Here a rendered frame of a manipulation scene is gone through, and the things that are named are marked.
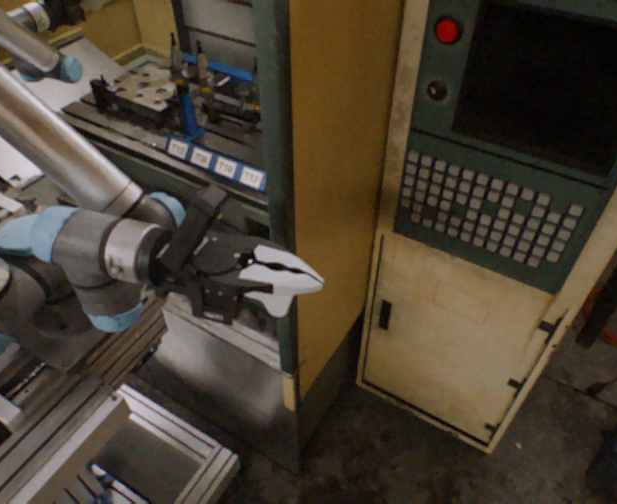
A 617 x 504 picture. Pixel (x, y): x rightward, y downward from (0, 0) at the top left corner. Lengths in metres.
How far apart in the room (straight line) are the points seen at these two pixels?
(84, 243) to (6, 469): 0.58
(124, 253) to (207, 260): 0.10
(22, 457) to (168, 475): 0.92
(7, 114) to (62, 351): 0.50
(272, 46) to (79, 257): 0.39
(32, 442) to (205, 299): 0.61
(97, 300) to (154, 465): 1.34
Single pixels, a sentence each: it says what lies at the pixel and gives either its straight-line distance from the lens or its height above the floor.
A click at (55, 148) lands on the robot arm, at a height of 1.61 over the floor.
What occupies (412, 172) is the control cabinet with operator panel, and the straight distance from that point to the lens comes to 1.29.
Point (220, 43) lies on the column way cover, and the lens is 2.47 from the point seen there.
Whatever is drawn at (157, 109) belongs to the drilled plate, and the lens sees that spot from 2.12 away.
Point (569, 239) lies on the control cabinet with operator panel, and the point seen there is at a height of 1.21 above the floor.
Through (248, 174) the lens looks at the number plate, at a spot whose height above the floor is 0.94.
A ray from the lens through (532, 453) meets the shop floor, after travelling 2.36.
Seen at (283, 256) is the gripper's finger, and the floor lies 1.58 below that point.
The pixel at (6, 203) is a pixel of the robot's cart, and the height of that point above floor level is 1.12.
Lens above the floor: 2.01
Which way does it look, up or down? 46 degrees down
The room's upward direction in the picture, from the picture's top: straight up
